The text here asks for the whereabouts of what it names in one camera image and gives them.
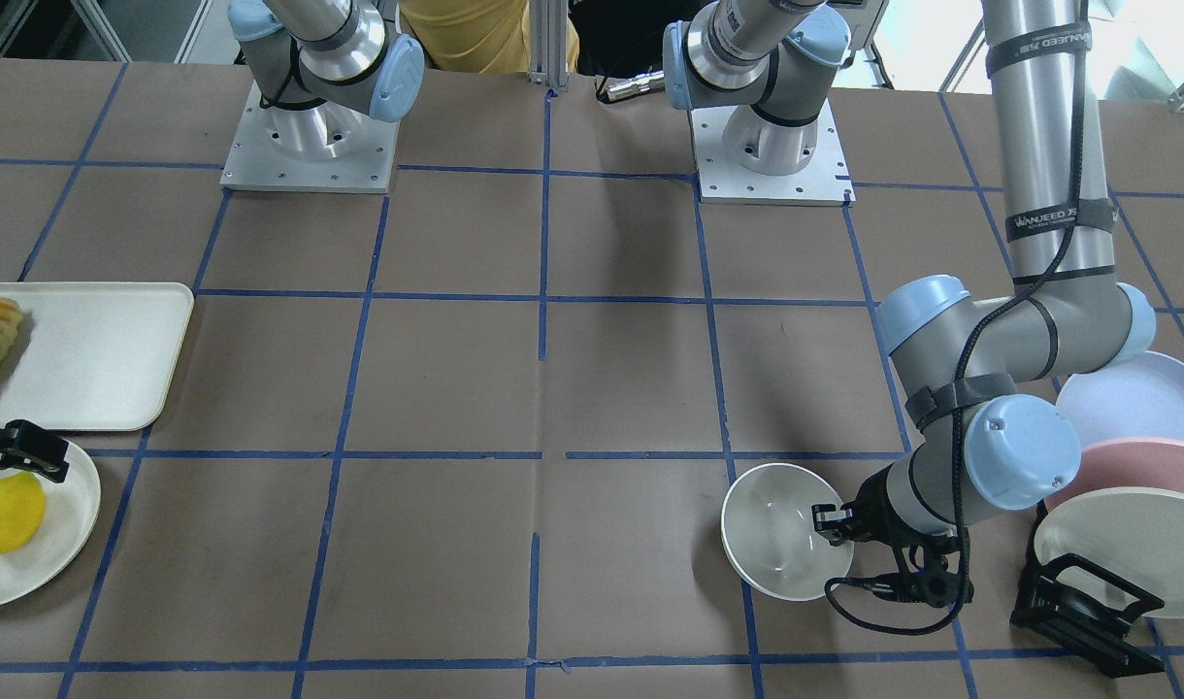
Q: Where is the yellow lemon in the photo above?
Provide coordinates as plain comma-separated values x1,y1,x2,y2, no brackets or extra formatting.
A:
0,472,47,556

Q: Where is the black dish rack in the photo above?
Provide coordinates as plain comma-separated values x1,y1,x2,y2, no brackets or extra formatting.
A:
1009,552,1165,680

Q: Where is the blue plate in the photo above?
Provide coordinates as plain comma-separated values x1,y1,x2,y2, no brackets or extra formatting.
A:
1055,350,1184,447

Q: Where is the cream round plate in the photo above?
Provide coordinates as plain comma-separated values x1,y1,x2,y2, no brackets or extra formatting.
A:
0,442,101,607

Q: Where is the white rectangular tray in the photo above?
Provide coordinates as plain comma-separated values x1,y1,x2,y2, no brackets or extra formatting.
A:
0,282,194,432

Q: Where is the pink plate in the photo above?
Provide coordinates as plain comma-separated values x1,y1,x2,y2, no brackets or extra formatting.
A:
1044,437,1184,509

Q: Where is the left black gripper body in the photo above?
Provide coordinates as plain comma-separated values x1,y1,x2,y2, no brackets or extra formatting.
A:
849,466,974,611

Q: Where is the cream plate in rack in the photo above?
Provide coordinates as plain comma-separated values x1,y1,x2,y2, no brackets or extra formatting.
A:
1032,486,1184,618

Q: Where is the aluminium frame post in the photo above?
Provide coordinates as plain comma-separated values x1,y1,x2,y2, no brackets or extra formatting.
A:
527,0,570,92

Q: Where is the person in yellow shirt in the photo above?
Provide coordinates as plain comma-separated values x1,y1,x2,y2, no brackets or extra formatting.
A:
398,1,534,75

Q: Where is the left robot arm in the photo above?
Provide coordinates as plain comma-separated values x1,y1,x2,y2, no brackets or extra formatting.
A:
721,1,1156,608

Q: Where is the white bowl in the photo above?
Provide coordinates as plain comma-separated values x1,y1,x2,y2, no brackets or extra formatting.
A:
719,463,854,602

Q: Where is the silver connector plug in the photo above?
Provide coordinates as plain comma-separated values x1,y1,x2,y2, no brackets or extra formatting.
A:
596,70,665,105

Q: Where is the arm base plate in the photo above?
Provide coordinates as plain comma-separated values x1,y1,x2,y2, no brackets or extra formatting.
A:
689,102,857,207
220,84,400,194

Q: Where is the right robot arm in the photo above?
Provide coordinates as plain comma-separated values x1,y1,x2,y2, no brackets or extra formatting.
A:
0,1,425,483

